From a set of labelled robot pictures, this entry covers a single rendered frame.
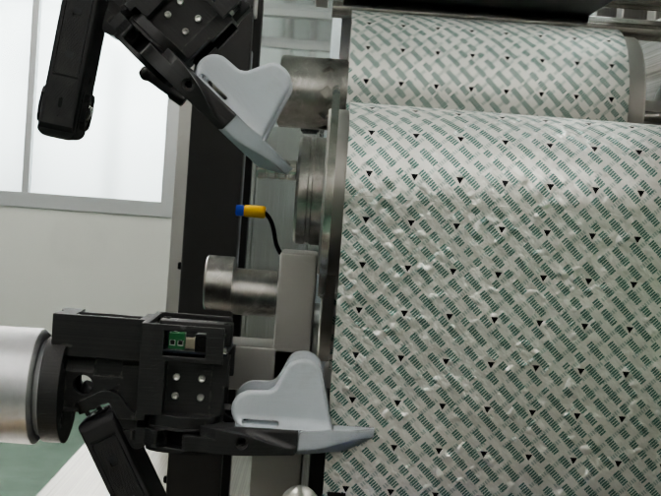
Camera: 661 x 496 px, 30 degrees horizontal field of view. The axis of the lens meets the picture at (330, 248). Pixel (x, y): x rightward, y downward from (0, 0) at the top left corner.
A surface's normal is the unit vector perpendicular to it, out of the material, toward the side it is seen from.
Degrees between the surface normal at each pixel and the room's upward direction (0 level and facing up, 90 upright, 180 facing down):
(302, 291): 90
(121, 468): 91
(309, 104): 110
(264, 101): 90
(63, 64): 92
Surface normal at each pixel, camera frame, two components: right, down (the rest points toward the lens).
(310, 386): 0.04, 0.05
